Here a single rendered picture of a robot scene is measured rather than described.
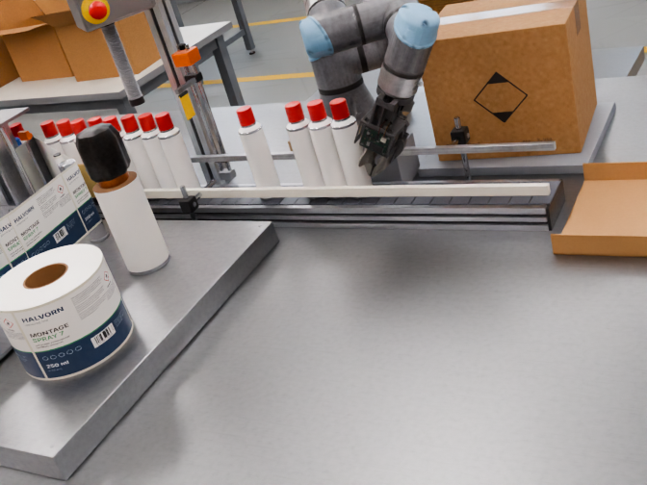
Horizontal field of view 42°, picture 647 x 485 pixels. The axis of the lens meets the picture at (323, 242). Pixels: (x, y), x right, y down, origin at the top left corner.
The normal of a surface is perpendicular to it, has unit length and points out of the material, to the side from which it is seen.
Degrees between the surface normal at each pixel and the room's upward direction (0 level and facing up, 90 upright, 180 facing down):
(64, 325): 90
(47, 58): 91
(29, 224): 90
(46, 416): 0
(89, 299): 90
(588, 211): 0
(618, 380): 0
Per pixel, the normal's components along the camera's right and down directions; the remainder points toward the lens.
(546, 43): -0.38, 0.54
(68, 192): 0.89, -0.02
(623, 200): -0.25, -0.84
